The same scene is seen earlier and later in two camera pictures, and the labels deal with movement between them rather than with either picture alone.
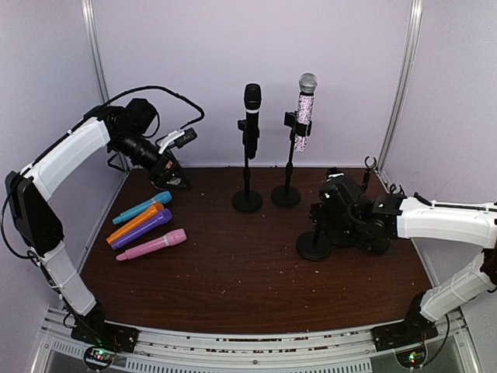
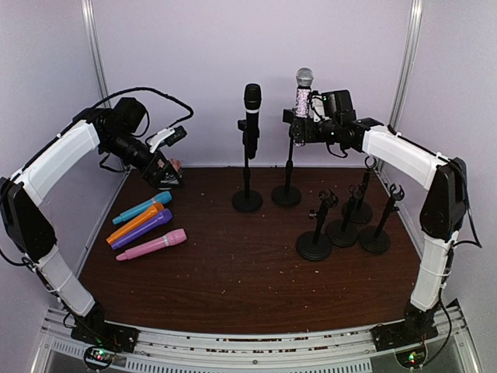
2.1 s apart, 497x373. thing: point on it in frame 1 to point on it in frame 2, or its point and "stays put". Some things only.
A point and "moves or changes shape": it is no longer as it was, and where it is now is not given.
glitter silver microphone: (307, 85) moves or changes shape
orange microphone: (154, 210) stays put
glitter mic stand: (287, 195) stays put
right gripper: (320, 217) to (298, 130)
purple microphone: (165, 217) stays put
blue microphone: (163, 197) stays put
